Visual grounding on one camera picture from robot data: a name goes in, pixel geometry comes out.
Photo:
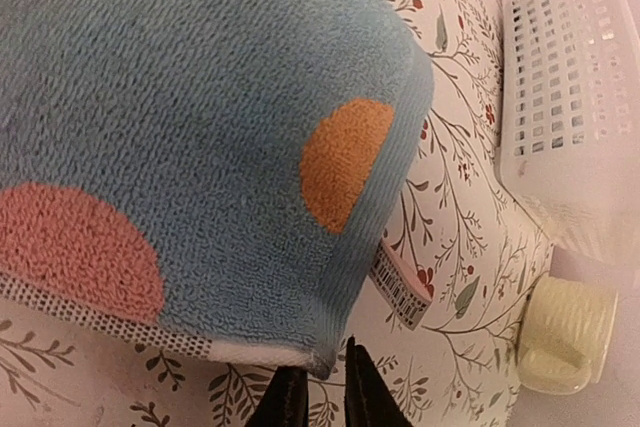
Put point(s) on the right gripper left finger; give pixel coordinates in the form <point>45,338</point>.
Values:
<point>284,401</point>

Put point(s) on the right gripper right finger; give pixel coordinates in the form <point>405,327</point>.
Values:
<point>368,401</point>

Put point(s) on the white plastic basket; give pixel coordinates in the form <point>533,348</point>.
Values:
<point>570,122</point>

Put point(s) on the cream ribbed mug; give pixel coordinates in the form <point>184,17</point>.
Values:
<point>565,335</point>

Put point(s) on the blue cartoon towel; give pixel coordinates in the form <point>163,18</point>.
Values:
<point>222,169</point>

